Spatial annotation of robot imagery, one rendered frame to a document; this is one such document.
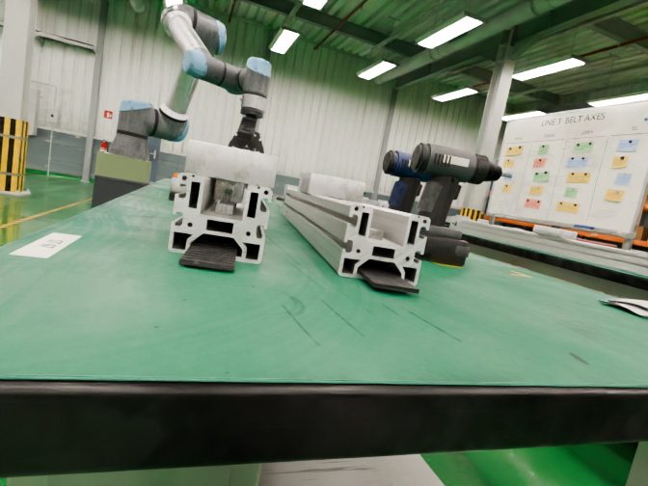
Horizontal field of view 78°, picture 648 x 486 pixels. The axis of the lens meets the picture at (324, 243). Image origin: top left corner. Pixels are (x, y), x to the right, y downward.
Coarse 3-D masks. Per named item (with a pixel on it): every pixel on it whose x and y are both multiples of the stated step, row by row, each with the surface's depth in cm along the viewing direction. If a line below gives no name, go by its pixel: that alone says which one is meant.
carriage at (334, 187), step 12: (300, 180) 90; (312, 180) 76; (324, 180) 77; (336, 180) 77; (348, 180) 78; (312, 192) 77; (324, 192) 77; (336, 192) 78; (348, 192) 78; (360, 192) 78
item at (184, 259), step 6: (180, 258) 37; (186, 258) 37; (192, 258) 38; (198, 258) 38; (204, 258) 39; (186, 264) 37; (192, 264) 37; (198, 264) 37; (204, 264) 38; (210, 264) 38; (216, 264) 38; (222, 264) 38; (228, 264) 38; (228, 270) 38
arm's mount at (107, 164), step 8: (104, 152) 153; (96, 160) 153; (104, 160) 154; (112, 160) 155; (120, 160) 155; (128, 160) 156; (136, 160) 157; (144, 160) 159; (96, 168) 153; (104, 168) 154; (112, 168) 155; (120, 168) 156; (128, 168) 157; (136, 168) 158; (144, 168) 159; (112, 176) 156; (120, 176) 156; (128, 176) 157; (136, 176) 158; (144, 176) 159
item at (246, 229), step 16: (192, 176) 42; (208, 176) 49; (192, 192) 44; (208, 192) 49; (256, 192) 44; (272, 192) 44; (176, 208) 42; (192, 208) 43; (208, 208) 51; (224, 208) 47; (240, 208) 60; (256, 208) 44; (176, 224) 44; (192, 224) 45; (208, 224) 46; (224, 224) 51; (240, 224) 44; (256, 224) 44; (176, 240) 45; (192, 240) 43; (240, 240) 44; (256, 240) 44; (240, 256) 44; (256, 256) 47
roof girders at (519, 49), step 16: (576, 0) 688; (592, 0) 661; (608, 0) 634; (624, 0) 606; (544, 16) 753; (560, 16) 717; (576, 16) 687; (592, 16) 666; (528, 32) 784; (544, 32) 746; (464, 48) 967; (480, 48) 915; (496, 48) 854; (432, 64) 1100; (448, 64) 1026; (464, 64) 972; (400, 80) 1264; (416, 80) 1162
